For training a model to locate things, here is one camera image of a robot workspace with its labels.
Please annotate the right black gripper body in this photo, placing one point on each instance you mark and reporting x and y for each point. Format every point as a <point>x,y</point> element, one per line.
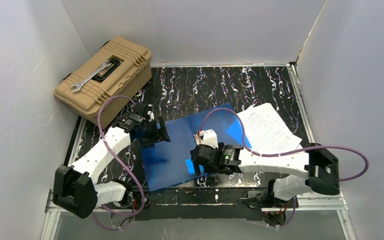
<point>198,158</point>

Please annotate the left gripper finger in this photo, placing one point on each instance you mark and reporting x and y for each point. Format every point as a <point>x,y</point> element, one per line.
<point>147,143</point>
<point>162,130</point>

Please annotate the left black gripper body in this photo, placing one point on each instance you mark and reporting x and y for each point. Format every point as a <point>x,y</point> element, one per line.
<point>158,131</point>

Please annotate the white printed paper files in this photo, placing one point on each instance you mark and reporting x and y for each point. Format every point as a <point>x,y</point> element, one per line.
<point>266,132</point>

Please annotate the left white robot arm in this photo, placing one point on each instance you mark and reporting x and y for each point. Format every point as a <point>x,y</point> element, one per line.
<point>76,188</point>

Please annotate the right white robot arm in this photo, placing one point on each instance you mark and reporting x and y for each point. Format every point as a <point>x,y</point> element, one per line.
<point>308,170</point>

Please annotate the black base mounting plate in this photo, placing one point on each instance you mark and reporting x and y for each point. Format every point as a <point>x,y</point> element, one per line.
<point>205,203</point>

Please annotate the tan plastic toolbox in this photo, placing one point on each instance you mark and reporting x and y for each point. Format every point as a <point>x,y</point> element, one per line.
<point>102,98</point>

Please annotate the silver open-end wrench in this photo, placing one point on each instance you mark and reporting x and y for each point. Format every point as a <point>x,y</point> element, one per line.
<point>76,87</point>

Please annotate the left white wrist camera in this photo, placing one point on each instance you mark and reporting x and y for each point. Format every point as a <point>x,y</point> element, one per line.
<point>150,113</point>

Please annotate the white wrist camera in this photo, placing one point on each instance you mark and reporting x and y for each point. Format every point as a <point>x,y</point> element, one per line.
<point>208,138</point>
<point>150,113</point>

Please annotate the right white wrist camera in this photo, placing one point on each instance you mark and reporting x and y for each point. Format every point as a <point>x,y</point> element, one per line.
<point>208,138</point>

